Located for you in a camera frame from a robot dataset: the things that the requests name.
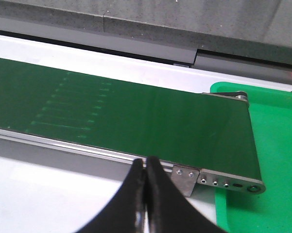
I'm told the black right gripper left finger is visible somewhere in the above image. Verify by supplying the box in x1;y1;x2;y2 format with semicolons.
78;159;146;233

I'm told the aluminium conveyor front rail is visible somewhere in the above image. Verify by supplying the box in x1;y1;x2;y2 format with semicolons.
0;126;175;173

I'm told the metal conveyor end bracket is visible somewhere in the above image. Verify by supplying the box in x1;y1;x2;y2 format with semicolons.
171;165;266;197

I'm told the green plastic bin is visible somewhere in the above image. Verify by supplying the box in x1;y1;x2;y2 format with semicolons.
210;82;292;233

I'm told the white conveyor rear rail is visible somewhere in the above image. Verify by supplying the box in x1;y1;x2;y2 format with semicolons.
0;35;292;93

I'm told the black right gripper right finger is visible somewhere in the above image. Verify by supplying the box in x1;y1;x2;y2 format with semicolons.
146;157;225;233

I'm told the green conveyor belt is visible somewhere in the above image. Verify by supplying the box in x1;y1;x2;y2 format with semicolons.
0;58;261;180

